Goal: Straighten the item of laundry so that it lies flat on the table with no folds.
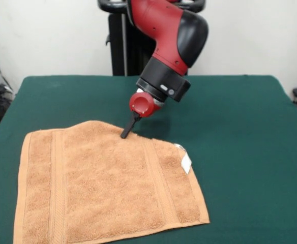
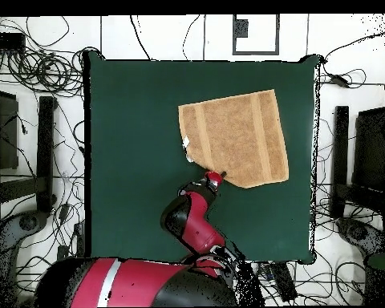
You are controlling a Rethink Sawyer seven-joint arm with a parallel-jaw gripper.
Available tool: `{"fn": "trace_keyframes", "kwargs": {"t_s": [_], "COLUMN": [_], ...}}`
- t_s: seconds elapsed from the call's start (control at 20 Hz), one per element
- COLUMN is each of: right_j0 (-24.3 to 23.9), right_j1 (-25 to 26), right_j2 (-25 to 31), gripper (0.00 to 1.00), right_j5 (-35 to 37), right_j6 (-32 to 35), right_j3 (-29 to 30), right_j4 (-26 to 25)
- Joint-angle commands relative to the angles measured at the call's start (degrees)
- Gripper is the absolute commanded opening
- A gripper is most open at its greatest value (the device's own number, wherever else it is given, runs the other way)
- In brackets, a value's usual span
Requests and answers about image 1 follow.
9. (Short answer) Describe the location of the dark green table cloth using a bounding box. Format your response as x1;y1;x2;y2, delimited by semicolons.
0;75;297;244

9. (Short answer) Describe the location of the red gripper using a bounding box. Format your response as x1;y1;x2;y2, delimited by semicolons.
121;91;163;139

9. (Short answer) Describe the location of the tan terry towel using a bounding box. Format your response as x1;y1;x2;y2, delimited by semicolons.
13;120;211;244

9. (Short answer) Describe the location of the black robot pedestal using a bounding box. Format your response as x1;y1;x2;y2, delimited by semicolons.
97;0;206;76

